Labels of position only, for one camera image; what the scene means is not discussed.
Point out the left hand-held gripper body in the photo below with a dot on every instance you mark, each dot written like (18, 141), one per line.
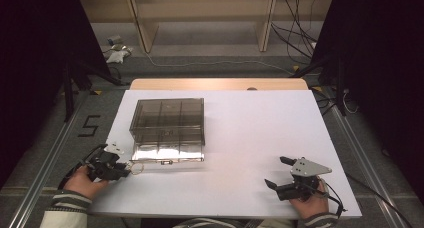
(103, 164)

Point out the black curtain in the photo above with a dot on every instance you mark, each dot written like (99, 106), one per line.
(383, 71)
(33, 71)

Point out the wooden table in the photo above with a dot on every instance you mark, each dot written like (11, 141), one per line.
(216, 84)

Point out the black metal stand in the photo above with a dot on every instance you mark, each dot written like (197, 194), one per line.
(340, 84)
(68, 88)

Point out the aluminium floor rail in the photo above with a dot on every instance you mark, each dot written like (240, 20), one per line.
(43, 161)
(366, 174)

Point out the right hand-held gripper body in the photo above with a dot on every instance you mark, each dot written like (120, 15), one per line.
(308, 168)

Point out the white board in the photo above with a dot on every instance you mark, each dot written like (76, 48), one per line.
(250, 138)

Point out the person's left hand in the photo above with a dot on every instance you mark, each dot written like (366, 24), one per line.
(83, 183)

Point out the small grey box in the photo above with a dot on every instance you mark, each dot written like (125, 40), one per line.
(115, 39)

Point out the smoky transparent drawer box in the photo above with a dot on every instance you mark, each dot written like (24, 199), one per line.
(168, 116)

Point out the person's right hand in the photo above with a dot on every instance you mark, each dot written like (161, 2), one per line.
(311, 204)

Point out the person's light clothing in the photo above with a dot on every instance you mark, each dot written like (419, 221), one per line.
(213, 224)

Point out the white cloth bag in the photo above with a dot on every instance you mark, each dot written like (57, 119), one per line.
(117, 56)

